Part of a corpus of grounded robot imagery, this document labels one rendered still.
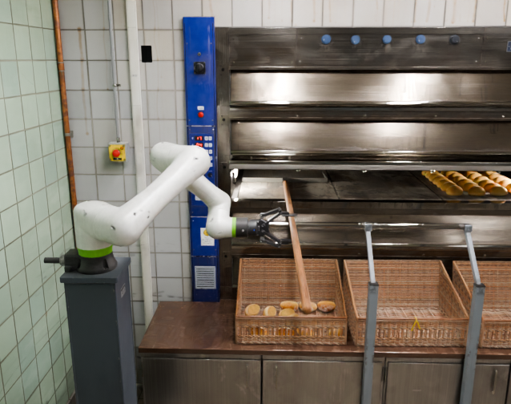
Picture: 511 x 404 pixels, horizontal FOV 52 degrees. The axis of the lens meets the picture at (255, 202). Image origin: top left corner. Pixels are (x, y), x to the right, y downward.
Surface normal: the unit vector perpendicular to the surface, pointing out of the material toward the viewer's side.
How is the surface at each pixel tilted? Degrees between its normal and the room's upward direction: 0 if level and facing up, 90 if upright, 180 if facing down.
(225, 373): 90
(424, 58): 90
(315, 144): 70
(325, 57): 90
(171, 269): 90
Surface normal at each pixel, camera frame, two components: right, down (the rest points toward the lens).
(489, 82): -0.03, -0.08
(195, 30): -0.04, 0.26
